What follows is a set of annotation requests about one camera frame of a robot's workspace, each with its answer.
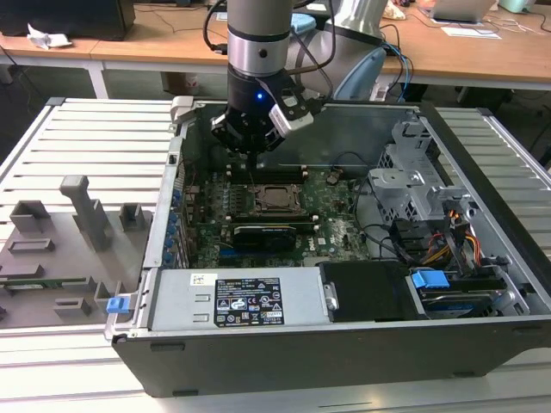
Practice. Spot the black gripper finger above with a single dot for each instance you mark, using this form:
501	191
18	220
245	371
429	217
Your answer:
221	127
273	138

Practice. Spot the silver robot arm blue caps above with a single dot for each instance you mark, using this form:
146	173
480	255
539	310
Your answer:
258	26

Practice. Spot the black RAM slot row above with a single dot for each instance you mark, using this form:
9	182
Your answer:
280	174
305	226

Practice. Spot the brown cardboard box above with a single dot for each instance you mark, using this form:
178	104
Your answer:
181	84

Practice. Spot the round coin cell battery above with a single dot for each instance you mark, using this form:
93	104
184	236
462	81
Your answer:
333	177

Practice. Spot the white paper sheet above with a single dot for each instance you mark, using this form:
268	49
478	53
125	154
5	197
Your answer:
221	16
471	32

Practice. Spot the black graphics card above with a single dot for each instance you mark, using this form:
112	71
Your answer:
264	238

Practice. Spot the green motherboard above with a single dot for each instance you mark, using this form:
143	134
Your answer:
336	241

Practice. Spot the silver metal drive cage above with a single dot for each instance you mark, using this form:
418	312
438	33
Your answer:
404	185

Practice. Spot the beige crumpled object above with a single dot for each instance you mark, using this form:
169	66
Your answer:
396	9

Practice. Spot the grey power supply unit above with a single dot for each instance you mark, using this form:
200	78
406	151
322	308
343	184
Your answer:
181	301

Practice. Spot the black plastic shroud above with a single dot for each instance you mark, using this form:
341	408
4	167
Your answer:
366	292

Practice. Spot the black computer box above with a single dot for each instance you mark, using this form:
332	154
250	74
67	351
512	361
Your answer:
64	17

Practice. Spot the crumpled white paper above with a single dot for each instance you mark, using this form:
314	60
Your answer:
47	39

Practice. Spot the grey parts rack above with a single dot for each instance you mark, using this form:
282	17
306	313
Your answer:
64	258

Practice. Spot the blue case latch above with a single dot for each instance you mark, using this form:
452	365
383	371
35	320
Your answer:
117	305

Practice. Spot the hard disk in blue carrier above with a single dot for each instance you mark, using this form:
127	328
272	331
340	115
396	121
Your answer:
429	284

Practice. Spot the black open PC case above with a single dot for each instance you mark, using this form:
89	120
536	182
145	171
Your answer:
301	361

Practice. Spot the silver laptop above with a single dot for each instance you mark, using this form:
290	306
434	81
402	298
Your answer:
460	8

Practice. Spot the green RAM stick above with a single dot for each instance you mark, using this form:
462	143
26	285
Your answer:
51	282

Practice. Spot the mint green appliance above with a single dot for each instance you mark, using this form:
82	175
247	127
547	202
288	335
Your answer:
516	5

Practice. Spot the white wrist camera black mount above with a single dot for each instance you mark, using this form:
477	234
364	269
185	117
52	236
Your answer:
292	125

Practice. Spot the wooden desk white frame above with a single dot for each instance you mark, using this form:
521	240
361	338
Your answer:
43	53
172	43

